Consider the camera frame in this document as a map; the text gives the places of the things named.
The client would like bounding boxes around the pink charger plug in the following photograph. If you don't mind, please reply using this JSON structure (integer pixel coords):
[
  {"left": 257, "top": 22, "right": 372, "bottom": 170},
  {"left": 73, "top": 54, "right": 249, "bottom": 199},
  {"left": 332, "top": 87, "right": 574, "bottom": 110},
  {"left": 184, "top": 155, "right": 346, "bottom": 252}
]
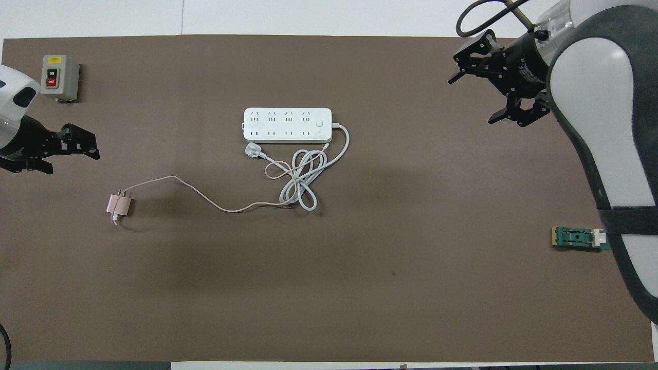
[{"left": 106, "top": 189, "right": 135, "bottom": 225}]

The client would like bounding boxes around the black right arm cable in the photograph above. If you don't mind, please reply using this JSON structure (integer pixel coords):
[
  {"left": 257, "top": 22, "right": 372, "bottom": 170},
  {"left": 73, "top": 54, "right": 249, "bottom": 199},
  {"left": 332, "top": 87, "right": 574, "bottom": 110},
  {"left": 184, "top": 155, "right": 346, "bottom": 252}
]
[{"left": 456, "top": 0, "right": 546, "bottom": 38}]

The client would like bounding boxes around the thin pink charger cable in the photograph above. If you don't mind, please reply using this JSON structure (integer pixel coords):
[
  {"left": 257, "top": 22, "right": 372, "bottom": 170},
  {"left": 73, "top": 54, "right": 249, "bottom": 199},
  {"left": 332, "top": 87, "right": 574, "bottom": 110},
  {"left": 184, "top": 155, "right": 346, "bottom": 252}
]
[{"left": 122, "top": 144, "right": 331, "bottom": 213}]

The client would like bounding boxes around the grey on-off switch box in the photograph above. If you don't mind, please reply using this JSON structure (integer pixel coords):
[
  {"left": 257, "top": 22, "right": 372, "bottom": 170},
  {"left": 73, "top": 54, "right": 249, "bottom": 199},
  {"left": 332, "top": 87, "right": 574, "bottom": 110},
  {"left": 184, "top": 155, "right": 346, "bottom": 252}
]
[{"left": 41, "top": 54, "right": 81, "bottom": 103}]

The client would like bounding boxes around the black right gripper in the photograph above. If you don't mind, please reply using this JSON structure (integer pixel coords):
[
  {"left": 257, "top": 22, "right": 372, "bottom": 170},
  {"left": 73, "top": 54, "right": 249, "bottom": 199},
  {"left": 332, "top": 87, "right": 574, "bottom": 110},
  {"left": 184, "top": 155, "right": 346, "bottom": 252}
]
[{"left": 448, "top": 29, "right": 552, "bottom": 128}]

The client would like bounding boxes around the brown table mat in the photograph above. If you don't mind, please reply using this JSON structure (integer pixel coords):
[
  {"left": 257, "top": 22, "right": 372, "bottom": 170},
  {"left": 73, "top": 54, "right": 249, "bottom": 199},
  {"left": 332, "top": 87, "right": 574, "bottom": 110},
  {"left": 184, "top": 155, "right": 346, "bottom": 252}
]
[{"left": 0, "top": 35, "right": 654, "bottom": 363}]

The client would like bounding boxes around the white power strip cord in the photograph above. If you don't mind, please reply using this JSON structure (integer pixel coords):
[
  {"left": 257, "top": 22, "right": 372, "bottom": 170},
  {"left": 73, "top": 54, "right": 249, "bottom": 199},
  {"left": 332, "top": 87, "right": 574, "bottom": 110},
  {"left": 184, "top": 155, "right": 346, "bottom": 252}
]
[{"left": 245, "top": 123, "right": 351, "bottom": 212}]

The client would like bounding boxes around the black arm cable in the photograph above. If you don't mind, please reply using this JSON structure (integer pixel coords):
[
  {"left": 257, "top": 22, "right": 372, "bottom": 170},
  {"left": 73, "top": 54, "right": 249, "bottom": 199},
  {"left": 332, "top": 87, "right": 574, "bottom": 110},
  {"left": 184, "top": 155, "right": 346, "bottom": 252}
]
[
  {"left": 456, "top": 0, "right": 546, "bottom": 38},
  {"left": 0, "top": 323, "right": 12, "bottom": 370}
]

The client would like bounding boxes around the white power strip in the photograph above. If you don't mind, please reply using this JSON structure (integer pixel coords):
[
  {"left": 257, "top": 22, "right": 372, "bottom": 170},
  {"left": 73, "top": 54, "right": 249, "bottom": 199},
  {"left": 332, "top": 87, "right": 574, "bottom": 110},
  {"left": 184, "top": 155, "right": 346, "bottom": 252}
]
[{"left": 243, "top": 107, "right": 333, "bottom": 144}]

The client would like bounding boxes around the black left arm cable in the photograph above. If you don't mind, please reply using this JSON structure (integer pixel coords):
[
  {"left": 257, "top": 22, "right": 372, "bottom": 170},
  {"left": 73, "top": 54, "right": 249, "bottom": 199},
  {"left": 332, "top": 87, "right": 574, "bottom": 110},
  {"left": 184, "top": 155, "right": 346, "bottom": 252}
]
[{"left": 0, "top": 323, "right": 12, "bottom": 370}]

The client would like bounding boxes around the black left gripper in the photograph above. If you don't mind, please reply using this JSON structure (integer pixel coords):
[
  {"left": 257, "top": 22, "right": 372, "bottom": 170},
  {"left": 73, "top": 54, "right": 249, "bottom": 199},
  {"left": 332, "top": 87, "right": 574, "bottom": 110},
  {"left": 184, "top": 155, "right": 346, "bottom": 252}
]
[{"left": 0, "top": 116, "right": 101, "bottom": 175}]

